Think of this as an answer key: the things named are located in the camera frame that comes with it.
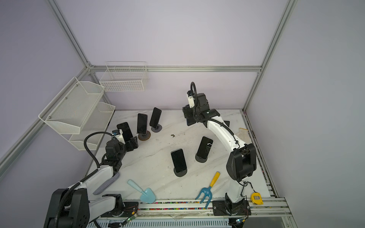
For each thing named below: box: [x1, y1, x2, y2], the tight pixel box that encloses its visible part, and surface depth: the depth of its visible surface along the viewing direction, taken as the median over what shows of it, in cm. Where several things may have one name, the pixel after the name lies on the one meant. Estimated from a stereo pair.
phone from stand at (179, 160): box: [170, 148, 187, 173], surface depth 80 cm
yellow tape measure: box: [250, 191, 264, 205], surface depth 78 cm
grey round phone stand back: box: [151, 123, 163, 133], surface depth 110 cm
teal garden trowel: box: [126, 179, 157, 204], surface depth 80 cm
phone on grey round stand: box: [149, 106, 163, 129], surface depth 103 cm
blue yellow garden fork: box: [195, 171, 221, 209], surface depth 81 cm
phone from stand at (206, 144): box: [196, 136, 214, 160], surface depth 86 cm
